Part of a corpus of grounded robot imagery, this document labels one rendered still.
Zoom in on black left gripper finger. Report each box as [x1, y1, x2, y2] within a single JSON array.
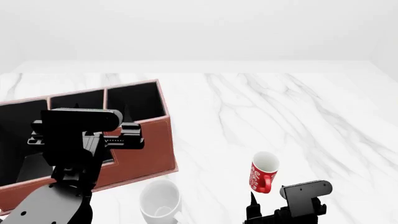
[[27, 103, 80, 146], [120, 102, 146, 151]]

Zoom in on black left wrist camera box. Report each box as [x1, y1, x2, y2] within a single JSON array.
[[40, 107, 124, 138]]

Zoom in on brown leather compartment caddy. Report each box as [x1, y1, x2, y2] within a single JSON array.
[[0, 78, 180, 217]]

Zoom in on plain white mug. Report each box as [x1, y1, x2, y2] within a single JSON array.
[[139, 179, 185, 224]]

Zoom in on red mug with white print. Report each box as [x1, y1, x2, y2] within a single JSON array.
[[248, 151, 280, 194]]

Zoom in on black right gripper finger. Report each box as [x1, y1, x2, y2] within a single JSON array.
[[312, 197, 328, 217], [245, 190, 266, 224]]

